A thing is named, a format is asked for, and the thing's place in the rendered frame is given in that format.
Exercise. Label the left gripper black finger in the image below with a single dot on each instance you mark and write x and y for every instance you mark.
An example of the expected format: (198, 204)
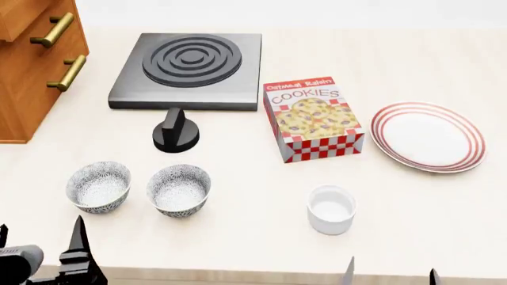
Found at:
(79, 246)
(3, 236)

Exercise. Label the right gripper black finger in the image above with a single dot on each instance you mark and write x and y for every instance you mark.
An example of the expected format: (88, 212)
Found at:
(349, 274)
(434, 279)

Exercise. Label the black white patterned bowl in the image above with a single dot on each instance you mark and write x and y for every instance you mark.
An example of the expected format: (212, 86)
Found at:
(178, 196)
(97, 193)

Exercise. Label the white plate red rings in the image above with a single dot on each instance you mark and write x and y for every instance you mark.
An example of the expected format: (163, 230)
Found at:
(428, 136)

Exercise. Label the white ramekin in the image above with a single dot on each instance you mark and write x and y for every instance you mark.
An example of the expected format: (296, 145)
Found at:
(330, 216)

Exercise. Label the wooden cabinet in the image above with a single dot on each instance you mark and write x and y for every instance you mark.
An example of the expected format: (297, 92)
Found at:
(24, 98)

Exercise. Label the black stove knob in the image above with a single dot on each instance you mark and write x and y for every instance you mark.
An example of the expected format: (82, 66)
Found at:
(174, 133)

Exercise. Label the oatmeal raisin cookies box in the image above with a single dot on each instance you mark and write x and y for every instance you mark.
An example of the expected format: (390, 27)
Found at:
(317, 118)

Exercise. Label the grey flat stove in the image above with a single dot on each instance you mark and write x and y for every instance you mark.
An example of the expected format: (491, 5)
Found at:
(134, 89)

